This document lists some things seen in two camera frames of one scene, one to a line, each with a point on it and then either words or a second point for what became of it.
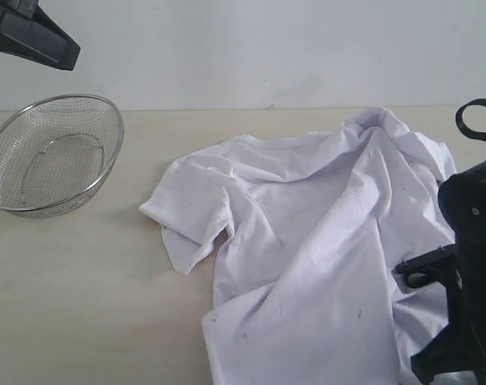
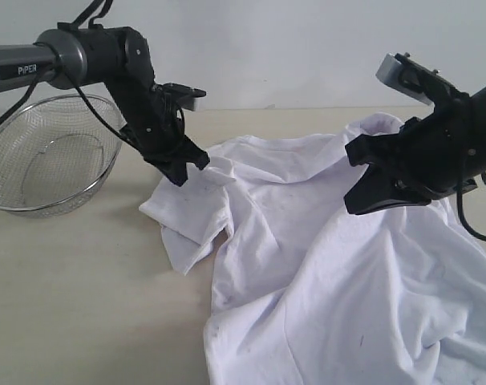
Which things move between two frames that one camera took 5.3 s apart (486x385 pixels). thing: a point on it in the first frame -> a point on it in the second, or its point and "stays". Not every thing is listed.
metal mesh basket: (48, 158) stays
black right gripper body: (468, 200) -> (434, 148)
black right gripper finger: (453, 350) -> (376, 192)
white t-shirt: (307, 289) stays
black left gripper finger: (22, 27) -> (186, 151)
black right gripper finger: (434, 266) -> (379, 148)
